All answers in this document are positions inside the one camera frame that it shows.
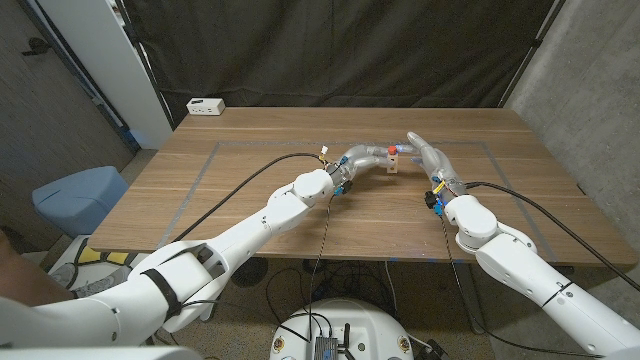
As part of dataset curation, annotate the grey table leg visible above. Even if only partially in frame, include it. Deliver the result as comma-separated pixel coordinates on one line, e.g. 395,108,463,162
454,263,486,335

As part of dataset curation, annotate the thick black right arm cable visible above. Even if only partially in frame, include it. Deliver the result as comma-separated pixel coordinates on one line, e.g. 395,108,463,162
464,181,640,292

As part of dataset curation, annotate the black backdrop stand pole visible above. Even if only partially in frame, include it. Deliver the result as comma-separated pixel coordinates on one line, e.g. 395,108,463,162
498,0,570,109
113,0,177,131

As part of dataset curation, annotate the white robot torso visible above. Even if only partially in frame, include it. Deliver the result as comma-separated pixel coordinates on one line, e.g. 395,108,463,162
269,298,415,360

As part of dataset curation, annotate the grey sneaker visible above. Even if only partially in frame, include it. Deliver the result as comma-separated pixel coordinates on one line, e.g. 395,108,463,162
49,263,134,300

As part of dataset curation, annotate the thin black arm wire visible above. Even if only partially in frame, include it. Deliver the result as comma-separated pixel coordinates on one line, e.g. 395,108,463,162
439,214,604,359
179,192,339,346

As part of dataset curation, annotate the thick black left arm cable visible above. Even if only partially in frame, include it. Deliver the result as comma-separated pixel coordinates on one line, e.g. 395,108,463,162
172,152,329,244

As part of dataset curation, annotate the thin black left arm wire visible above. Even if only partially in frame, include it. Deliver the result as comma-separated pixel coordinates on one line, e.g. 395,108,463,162
179,192,339,346

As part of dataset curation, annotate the white power strip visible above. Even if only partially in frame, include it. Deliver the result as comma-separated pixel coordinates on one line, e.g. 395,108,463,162
185,97,227,117

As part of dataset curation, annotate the black door handle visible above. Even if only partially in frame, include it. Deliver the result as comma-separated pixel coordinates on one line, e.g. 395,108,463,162
20,37,51,56

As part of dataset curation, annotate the thin black right arm wire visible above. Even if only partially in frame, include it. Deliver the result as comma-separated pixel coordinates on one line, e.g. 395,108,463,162
439,214,604,359

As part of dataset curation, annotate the round black floor fan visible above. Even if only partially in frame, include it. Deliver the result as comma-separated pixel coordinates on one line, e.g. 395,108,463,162
229,257,270,289

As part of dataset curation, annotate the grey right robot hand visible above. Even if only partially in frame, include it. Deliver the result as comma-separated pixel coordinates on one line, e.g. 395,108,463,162
397,131,469,204

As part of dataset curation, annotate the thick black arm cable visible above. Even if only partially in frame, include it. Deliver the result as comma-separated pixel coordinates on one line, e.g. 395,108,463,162
464,181,640,292
172,152,329,244

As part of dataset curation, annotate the grey tape outline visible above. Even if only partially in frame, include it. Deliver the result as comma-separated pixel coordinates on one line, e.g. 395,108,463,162
154,140,556,264

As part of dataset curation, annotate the blue-grey plastic bin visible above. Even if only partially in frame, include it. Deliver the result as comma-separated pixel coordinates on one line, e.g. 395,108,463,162
31,165,130,239

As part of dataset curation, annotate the black backdrop curtain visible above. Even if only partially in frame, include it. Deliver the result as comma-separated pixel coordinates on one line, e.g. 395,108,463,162
122,0,569,126

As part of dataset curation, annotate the person's bare leg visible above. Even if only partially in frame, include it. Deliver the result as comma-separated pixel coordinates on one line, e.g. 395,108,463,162
0,232,76,307

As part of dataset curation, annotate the black floor cable bundle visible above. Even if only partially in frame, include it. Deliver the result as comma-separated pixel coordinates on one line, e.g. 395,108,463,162
264,258,401,326

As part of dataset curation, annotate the grey electronics box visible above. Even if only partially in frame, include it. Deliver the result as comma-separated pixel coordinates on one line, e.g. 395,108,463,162
313,335,341,360

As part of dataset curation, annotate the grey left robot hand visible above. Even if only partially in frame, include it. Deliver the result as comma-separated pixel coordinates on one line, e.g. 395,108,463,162
327,144,394,195

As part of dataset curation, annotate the white cabinet panel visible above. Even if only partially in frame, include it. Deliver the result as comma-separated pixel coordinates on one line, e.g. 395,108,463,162
37,0,174,150

